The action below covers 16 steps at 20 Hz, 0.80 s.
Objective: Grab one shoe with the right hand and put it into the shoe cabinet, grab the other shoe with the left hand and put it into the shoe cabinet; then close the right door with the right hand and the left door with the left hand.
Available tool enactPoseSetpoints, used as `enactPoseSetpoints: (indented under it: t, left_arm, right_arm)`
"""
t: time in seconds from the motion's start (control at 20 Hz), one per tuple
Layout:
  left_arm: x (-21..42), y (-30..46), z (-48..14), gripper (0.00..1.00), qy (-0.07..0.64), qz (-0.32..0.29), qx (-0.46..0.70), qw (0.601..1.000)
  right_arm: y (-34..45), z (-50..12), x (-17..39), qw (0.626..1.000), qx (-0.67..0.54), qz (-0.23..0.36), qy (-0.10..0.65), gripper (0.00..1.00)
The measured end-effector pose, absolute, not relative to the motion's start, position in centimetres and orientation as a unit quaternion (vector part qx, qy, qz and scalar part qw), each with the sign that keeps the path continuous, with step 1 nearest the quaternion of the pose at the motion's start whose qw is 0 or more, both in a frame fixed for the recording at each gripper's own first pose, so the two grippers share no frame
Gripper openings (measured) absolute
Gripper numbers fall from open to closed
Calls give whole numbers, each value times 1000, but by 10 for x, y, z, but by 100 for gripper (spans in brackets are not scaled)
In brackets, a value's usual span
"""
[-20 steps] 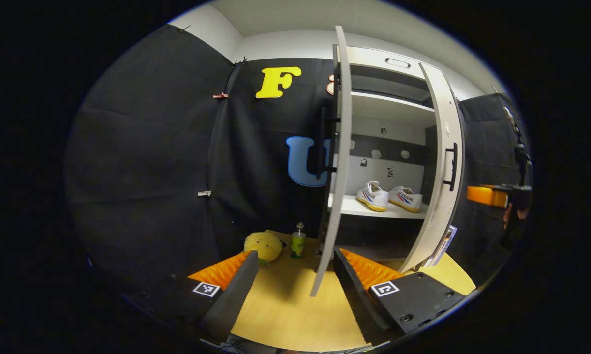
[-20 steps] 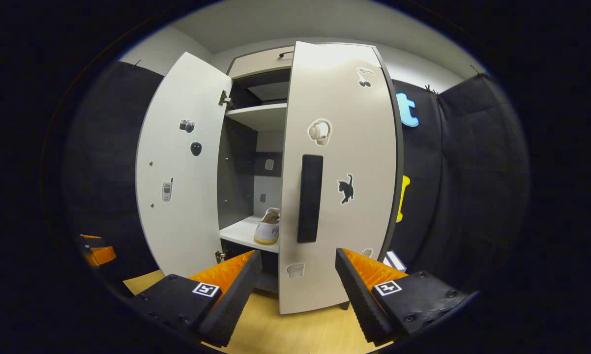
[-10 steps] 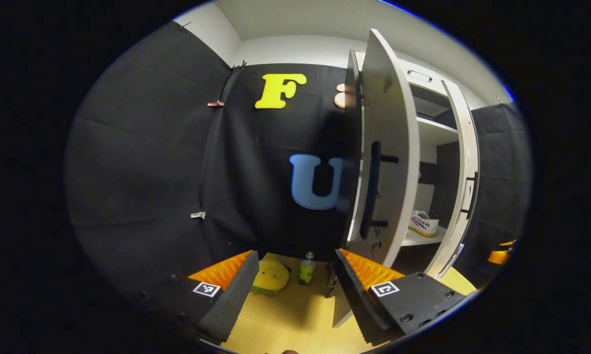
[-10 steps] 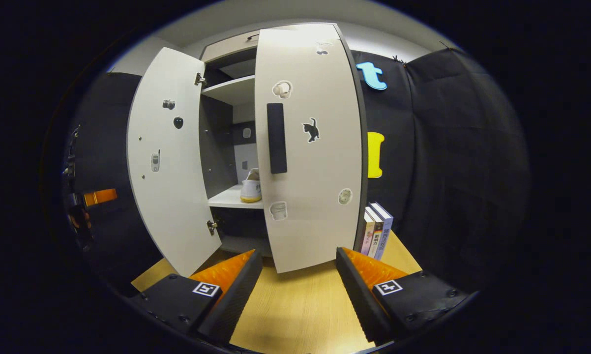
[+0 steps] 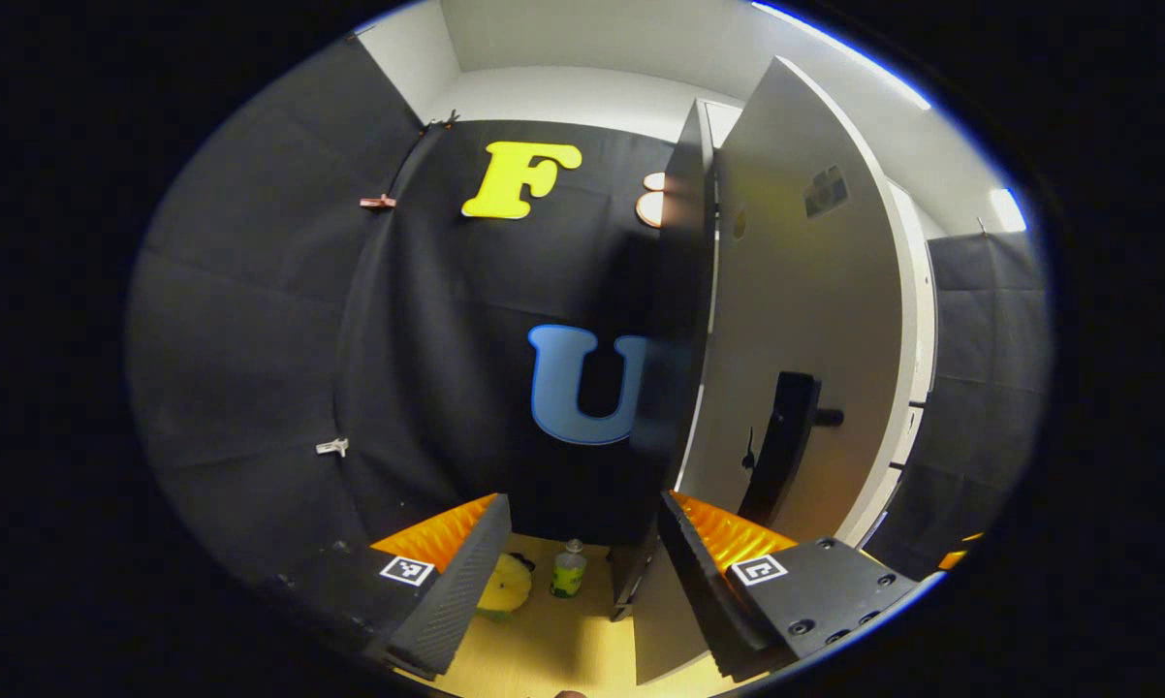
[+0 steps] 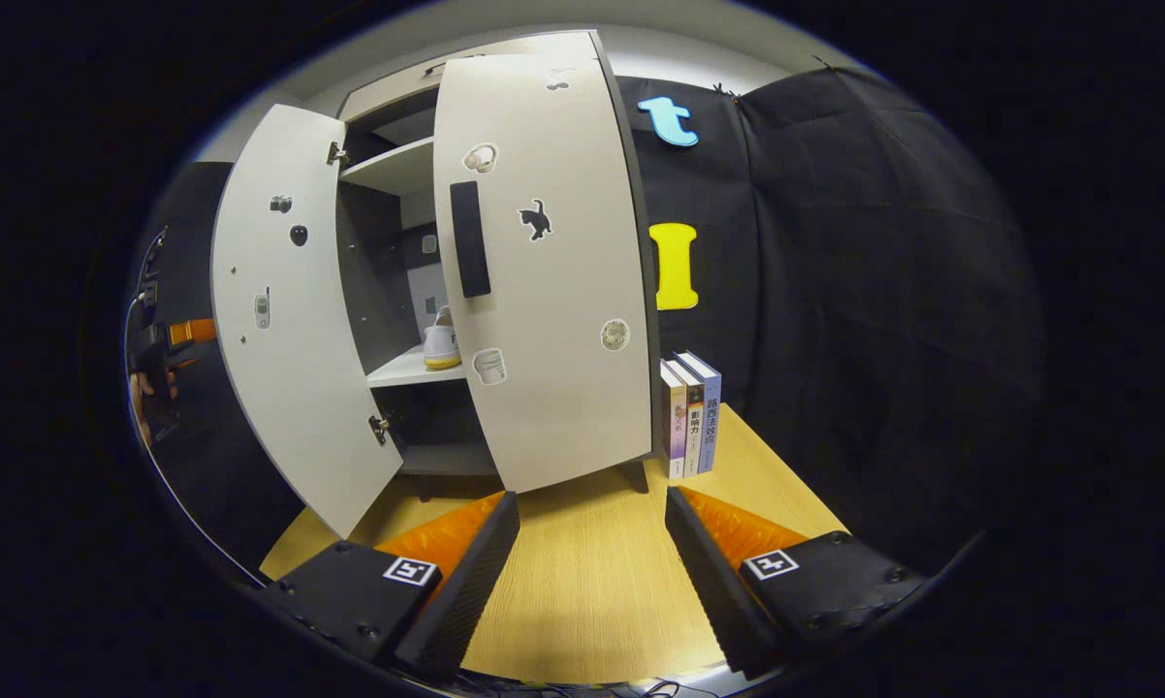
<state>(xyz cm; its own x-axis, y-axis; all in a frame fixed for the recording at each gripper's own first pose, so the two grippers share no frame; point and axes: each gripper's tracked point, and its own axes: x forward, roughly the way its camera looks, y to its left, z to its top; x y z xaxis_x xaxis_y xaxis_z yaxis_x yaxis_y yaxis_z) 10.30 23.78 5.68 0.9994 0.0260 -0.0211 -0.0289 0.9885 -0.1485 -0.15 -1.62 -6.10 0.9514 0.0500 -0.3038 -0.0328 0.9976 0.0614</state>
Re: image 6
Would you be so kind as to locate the black backdrop cloth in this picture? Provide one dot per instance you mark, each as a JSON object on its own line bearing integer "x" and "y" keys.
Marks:
{"x": 883, "y": 339}
{"x": 204, "y": 465}

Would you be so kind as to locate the white shoe cabinet door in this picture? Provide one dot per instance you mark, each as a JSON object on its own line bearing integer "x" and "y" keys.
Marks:
{"x": 292, "y": 388}
{"x": 563, "y": 407}

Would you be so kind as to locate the white canvas shoe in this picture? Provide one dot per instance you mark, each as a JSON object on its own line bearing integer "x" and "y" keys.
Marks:
{"x": 442, "y": 344}

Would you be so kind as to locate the white shoe cabinet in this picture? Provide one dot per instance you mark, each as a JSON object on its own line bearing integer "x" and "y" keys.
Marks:
{"x": 408, "y": 368}

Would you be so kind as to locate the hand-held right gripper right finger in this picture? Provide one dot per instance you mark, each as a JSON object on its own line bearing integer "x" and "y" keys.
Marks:
{"x": 713, "y": 596}

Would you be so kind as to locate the dark brown white book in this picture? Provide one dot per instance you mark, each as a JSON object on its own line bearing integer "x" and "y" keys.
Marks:
{"x": 695, "y": 427}

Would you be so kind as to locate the lavender blue book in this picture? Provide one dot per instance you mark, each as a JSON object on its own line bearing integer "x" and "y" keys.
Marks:
{"x": 710, "y": 417}

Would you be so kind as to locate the cream purple book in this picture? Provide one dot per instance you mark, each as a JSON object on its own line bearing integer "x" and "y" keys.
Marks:
{"x": 675, "y": 427}

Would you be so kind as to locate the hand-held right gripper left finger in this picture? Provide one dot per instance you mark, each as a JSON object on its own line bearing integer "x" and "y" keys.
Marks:
{"x": 471, "y": 591}

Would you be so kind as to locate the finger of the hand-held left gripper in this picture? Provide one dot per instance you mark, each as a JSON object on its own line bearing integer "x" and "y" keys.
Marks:
{"x": 193, "y": 333}

